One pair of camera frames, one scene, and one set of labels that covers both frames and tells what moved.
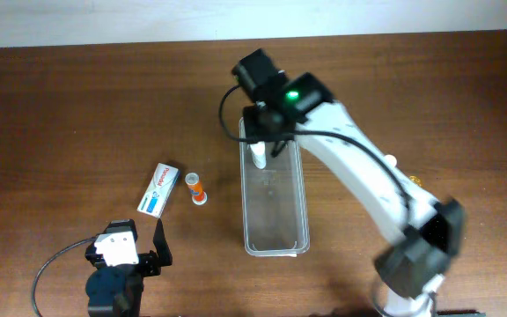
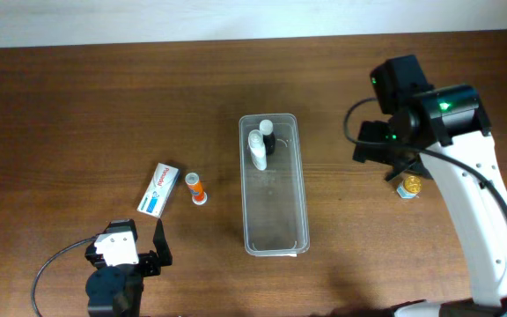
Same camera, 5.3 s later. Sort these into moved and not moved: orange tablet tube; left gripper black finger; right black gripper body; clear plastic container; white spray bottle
Moved: right black gripper body
Not moved: clear plastic container; white spray bottle; orange tablet tube; left gripper black finger
